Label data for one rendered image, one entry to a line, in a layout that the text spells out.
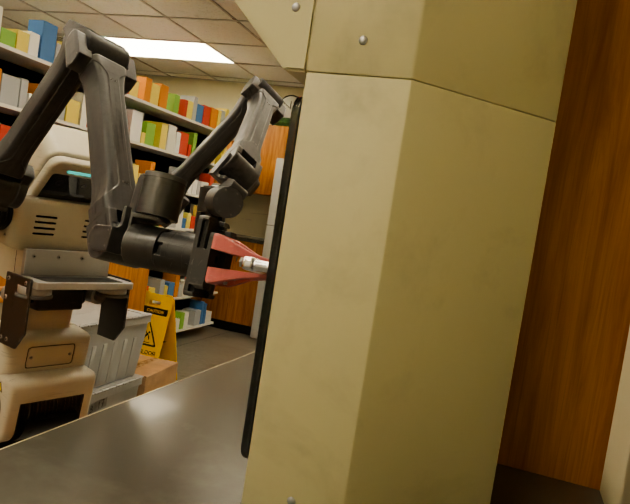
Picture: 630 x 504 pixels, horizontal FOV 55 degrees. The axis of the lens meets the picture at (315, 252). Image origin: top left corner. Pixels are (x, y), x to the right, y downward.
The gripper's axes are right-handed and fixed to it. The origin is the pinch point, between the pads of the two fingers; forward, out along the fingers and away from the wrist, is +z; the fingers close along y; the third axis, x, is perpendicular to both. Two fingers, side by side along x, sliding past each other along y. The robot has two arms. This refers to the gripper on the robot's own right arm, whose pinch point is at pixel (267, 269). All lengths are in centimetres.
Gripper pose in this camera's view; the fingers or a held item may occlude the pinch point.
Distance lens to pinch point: 75.6
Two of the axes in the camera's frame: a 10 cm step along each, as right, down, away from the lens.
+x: 2.8, 1.4, 9.5
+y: 2.0, -9.8, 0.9
